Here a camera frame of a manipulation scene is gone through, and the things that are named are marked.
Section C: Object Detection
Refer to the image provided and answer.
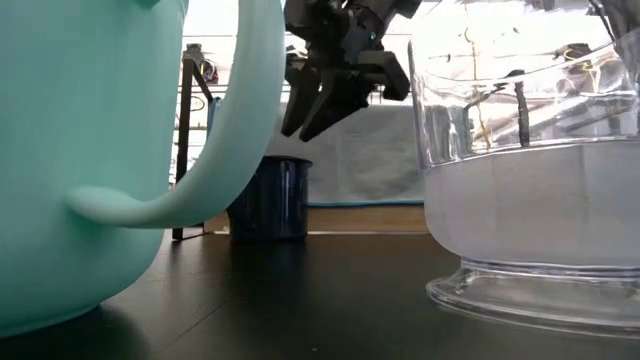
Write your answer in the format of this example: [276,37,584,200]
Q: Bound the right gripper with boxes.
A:
[280,0,423,143]

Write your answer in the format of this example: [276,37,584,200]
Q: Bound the dark blue enamel mug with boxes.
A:
[225,155,314,245]

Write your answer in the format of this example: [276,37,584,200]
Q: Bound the clear plastic handled cup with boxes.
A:
[407,0,640,341]

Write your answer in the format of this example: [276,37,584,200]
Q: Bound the mint green mug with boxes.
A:
[0,0,287,337]

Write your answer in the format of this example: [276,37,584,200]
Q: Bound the white cloth with blue edge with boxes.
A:
[207,97,425,208]

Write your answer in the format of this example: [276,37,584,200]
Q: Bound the round black ceiling fixture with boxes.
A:
[182,43,220,85]

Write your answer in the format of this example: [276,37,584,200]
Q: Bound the black metal shelf frame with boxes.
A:
[171,58,217,242]

